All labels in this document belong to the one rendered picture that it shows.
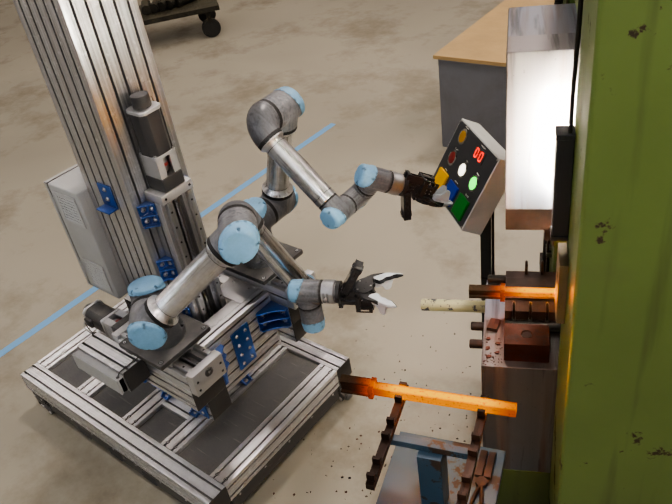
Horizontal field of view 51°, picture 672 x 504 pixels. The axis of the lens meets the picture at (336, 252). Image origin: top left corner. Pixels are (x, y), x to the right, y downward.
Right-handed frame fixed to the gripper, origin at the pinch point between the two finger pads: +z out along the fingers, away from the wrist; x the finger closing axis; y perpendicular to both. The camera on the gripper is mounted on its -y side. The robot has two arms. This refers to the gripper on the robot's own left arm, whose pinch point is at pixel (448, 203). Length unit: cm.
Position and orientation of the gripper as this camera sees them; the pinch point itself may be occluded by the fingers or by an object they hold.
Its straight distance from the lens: 242.6
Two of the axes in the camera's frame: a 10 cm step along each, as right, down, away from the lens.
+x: -2.2, -5.5, 8.1
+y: 3.7, -8.1, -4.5
